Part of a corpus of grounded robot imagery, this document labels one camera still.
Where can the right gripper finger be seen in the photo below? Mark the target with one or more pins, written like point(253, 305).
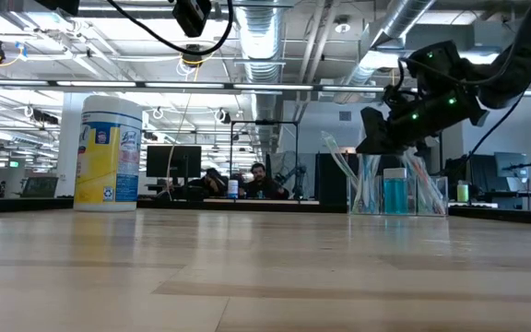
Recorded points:
point(381, 140)

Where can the teal toothbrush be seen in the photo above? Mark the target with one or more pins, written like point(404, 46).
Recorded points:
point(337, 154)

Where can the teal mouthwash bottle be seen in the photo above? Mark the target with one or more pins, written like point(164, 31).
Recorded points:
point(401, 196)
point(389, 196)

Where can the green toothbrush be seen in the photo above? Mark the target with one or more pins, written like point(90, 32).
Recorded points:
point(372, 203)

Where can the black background robot arm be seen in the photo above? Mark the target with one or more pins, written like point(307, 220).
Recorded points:
point(295, 177)

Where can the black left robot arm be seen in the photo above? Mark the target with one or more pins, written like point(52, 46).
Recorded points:
point(58, 5)

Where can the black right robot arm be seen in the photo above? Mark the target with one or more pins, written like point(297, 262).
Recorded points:
point(514, 64)

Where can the black partition panels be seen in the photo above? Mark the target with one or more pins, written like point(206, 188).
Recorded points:
point(327, 193)

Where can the green cup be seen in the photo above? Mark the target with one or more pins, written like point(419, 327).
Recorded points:
point(463, 193)

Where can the clear acrylic organizer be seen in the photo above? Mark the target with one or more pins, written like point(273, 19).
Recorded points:
point(443, 205)

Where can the person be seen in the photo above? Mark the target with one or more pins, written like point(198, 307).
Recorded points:
point(208, 182)
point(261, 184)

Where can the wooden desk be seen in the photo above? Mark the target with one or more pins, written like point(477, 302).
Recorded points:
point(256, 202)

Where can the white bottle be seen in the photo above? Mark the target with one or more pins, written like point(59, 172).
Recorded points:
point(233, 189)

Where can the black computer monitor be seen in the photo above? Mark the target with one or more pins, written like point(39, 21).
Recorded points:
point(173, 161)

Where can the yellow disinfecting wipes canister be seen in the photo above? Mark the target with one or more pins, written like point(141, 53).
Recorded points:
point(104, 161)

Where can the long ceiling light strip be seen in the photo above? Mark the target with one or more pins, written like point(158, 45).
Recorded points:
point(95, 84)

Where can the white pillar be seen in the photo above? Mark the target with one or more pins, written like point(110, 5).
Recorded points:
point(67, 147)

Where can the silver ceiling duct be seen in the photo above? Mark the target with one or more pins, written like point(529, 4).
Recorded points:
point(399, 18)
point(261, 37)

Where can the black frame rig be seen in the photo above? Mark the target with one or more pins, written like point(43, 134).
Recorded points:
point(265, 122)

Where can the black aluminium table frame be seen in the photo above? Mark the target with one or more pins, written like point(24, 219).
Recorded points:
point(514, 216)

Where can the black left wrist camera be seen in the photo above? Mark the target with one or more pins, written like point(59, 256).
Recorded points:
point(192, 16)

